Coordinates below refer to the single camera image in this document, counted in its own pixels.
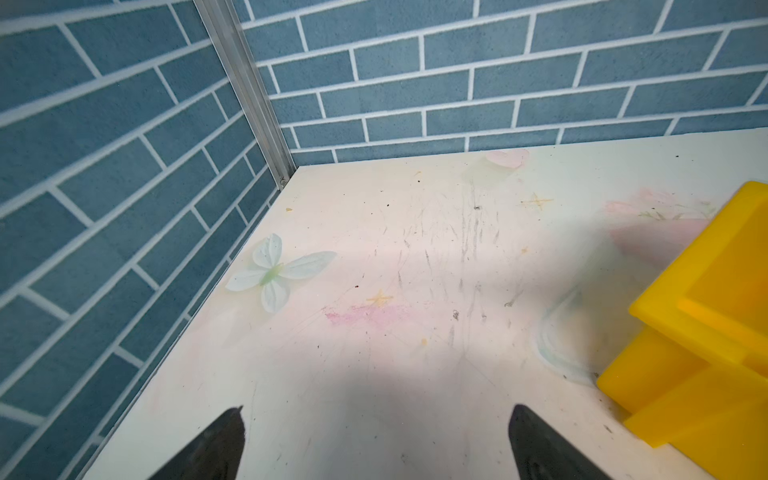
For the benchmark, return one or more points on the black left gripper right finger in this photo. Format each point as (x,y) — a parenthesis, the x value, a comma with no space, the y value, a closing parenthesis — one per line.
(542,453)

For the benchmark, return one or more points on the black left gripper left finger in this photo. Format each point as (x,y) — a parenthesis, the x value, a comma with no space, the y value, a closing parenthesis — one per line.
(215,453)

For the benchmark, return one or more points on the yellow plastic bin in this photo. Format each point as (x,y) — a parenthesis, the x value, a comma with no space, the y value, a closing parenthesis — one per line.
(695,377)

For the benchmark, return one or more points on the aluminium corner post left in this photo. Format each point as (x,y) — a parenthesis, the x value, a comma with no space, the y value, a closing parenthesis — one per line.
(224,29)

